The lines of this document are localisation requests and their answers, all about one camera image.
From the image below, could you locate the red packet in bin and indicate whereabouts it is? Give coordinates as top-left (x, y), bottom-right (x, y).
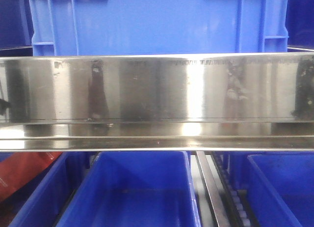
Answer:
top-left (0, 152), bottom-right (62, 201)

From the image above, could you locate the blue upper shelf bin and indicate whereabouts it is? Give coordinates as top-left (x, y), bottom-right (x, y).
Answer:
top-left (29, 0), bottom-right (288, 56)

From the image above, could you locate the blue lower left bin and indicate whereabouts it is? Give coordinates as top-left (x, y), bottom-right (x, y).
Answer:
top-left (5, 152), bottom-right (90, 227)

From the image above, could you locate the blue lower centre bin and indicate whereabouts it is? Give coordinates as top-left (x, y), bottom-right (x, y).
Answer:
top-left (57, 151), bottom-right (201, 227)

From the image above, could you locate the blue lower right bin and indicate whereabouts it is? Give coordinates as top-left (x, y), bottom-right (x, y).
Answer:
top-left (247, 153), bottom-right (314, 227)

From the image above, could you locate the steel roller track divider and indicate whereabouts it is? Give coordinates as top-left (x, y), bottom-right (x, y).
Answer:
top-left (195, 151), bottom-right (259, 227)

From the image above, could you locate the stainless steel shelf rail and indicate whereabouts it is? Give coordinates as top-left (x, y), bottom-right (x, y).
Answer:
top-left (0, 52), bottom-right (314, 152)

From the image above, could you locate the dark blue bin upper left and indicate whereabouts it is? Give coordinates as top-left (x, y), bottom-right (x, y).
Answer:
top-left (0, 0), bottom-right (33, 49)

